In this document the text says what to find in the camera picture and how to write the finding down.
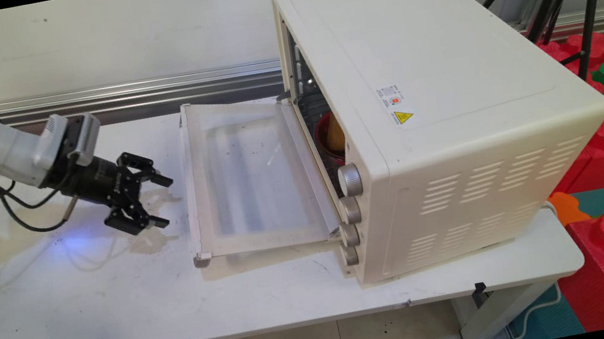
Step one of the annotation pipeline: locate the yellow item in bowl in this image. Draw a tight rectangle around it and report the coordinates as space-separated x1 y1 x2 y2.
322 110 348 157

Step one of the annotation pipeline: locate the large silver oven knob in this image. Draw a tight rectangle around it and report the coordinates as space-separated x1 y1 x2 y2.
336 162 364 198

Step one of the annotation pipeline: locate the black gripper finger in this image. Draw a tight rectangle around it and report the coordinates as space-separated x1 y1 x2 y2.
116 146 175 196
101 195 172 241

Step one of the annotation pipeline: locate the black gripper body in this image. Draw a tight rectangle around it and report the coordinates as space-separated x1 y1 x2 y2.
55 143 141 217

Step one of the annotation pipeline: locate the flat red foam block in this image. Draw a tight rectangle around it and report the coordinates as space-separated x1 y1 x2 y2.
535 29 604 102

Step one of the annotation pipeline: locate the small silver oven knob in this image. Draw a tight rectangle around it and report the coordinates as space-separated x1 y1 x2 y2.
342 244 360 267

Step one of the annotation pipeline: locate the teal floor mat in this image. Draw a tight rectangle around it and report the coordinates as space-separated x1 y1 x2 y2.
502 280 587 339

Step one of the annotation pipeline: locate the grey ribbed wrist camera box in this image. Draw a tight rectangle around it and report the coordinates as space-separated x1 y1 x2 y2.
65 111 108 169

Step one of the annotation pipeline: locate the cream glass oven door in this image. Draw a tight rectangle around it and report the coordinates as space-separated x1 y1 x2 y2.
169 83 346 270

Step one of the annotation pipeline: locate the orange foam block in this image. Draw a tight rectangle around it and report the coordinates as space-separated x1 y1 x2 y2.
545 187 593 229

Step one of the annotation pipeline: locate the red bowl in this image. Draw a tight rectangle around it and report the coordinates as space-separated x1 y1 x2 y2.
311 112 349 171

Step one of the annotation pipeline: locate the white floor cable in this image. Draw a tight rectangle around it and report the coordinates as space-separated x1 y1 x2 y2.
421 286 569 339

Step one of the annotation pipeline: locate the white product label sticker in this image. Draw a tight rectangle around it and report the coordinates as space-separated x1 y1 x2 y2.
375 83 405 111

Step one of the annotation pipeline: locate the white table leg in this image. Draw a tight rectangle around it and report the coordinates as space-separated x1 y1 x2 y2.
451 277 566 339

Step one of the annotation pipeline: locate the cream toaster oven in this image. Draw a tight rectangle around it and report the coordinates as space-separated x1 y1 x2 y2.
269 0 604 295

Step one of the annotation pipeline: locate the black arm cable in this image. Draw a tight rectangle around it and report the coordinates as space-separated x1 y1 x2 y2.
0 89 84 241

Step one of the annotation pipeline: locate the aluminium wall rail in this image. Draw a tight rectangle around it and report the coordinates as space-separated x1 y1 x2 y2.
0 7 604 131

